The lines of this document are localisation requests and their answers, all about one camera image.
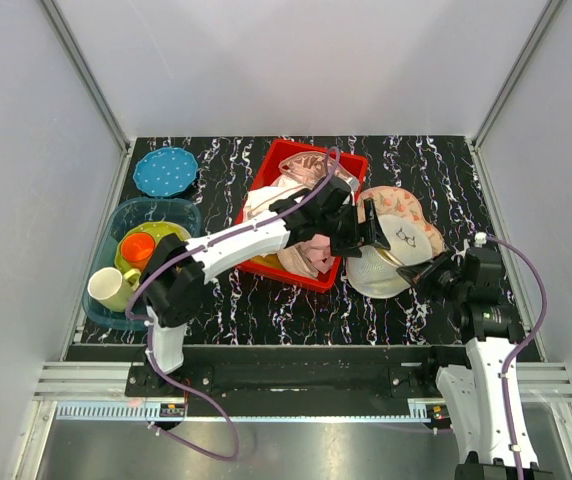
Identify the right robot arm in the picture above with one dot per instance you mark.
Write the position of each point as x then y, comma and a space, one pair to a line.
482, 396

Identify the blue polka dot plate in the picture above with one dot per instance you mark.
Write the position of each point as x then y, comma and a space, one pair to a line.
165, 172

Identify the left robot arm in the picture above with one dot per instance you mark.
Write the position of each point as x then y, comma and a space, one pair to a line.
179, 270

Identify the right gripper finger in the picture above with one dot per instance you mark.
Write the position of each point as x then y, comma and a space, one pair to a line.
443, 261
424, 275

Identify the clear blue plastic container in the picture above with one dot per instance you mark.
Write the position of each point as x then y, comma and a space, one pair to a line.
158, 217

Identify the white cloth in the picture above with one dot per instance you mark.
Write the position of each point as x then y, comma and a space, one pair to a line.
259, 200

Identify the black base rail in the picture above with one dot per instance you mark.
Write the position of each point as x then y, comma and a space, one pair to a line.
313, 381

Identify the orange plastic cup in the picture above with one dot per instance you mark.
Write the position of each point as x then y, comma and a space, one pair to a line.
137, 249

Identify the light pink bra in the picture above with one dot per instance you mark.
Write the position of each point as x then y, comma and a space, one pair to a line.
316, 255

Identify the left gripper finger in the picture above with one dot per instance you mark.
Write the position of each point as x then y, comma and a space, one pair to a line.
346, 246
371, 232

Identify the red plastic bin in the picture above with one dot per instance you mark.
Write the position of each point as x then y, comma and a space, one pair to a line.
269, 171

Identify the cream cup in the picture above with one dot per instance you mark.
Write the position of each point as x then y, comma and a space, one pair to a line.
112, 288

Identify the floral pink oven mitt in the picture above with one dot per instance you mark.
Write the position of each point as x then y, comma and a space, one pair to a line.
401, 203

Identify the beige bra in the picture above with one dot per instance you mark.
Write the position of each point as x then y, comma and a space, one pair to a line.
296, 260

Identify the white mesh laundry bag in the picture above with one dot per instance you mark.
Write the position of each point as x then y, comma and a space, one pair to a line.
375, 274

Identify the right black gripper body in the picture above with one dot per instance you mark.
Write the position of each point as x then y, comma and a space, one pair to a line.
446, 283

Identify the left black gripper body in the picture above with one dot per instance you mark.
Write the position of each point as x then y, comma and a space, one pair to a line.
344, 222

